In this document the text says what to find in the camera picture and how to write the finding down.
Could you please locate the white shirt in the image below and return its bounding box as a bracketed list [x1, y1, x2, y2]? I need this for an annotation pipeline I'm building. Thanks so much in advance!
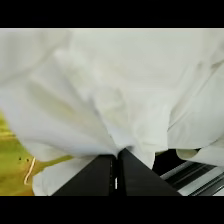
[0, 28, 224, 197]

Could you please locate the silver frame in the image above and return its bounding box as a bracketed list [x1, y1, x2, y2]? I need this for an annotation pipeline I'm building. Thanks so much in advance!
[160, 160, 224, 197]

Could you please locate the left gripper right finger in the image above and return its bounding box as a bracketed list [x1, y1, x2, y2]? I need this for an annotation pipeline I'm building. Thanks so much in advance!
[117, 147, 182, 197]

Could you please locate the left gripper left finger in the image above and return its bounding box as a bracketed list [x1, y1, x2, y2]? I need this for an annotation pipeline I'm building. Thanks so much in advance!
[51, 154, 118, 197]

